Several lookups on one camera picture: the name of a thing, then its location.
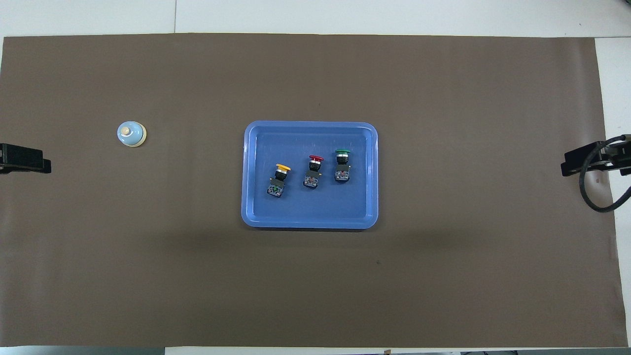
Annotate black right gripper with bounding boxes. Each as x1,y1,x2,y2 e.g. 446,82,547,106
561,134,631,177

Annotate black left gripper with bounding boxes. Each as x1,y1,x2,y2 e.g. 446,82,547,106
0,143,52,175

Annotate light blue call bell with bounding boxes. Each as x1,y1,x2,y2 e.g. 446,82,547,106
117,121,147,148

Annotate yellow mushroom push button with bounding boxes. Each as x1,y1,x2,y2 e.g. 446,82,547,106
267,164,292,199

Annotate green mushroom push button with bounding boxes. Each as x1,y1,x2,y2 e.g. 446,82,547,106
334,149,352,182

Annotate red mushroom push button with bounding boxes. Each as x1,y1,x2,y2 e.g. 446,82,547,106
303,155,325,189

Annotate blue plastic tray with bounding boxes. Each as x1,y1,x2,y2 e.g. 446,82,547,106
241,121,379,230

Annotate brown table mat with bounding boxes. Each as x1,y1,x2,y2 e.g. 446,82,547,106
0,33,628,348

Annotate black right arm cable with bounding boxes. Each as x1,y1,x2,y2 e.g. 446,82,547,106
579,135,631,214

